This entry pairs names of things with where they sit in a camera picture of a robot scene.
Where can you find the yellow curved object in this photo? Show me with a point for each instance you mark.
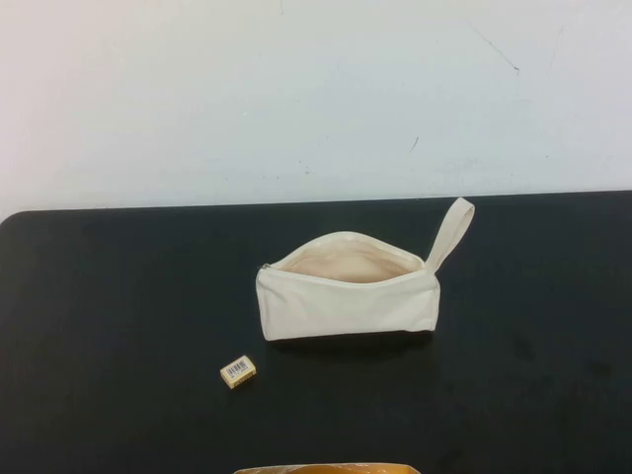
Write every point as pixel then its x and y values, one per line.
pixel 321 469

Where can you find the small yellow eraser with barcode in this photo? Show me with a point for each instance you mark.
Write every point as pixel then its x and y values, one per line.
pixel 237 374

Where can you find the cream canvas pencil case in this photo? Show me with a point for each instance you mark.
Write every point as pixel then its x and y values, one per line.
pixel 345 306

